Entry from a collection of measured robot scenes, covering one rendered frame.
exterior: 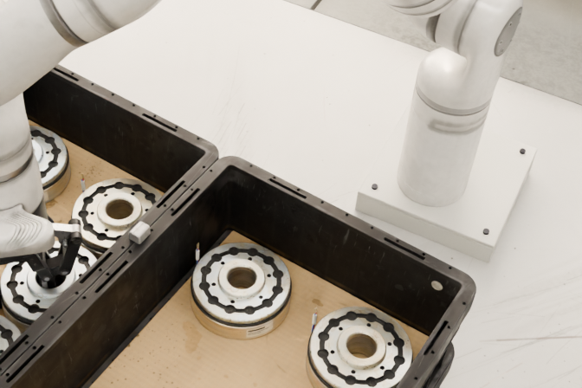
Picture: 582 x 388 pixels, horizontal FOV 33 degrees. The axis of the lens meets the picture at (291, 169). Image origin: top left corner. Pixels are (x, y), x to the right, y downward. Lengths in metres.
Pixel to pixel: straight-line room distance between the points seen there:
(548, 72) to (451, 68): 1.60
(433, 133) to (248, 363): 0.37
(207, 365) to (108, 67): 0.63
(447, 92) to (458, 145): 0.09
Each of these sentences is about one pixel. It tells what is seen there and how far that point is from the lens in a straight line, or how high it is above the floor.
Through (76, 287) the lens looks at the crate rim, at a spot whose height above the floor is 0.93.
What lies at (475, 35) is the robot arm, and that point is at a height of 1.03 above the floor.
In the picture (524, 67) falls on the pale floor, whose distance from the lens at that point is 2.73.
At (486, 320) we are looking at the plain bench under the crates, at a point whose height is 0.70.
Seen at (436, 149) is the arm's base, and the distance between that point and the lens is 1.21.
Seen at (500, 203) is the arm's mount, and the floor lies 0.74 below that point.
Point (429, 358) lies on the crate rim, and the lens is 0.91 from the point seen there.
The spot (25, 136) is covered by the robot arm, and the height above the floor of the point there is 1.08.
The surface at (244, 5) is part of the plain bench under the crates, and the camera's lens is 1.63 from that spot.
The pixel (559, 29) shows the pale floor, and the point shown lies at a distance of 2.90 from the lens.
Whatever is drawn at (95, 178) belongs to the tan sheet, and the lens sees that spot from 1.17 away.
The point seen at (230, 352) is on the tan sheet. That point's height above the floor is 0.83.
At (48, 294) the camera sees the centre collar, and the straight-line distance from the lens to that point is 1.02.
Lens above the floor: 1.68
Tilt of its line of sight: 46 degrees down
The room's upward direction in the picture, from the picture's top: 6 degrees clockwise
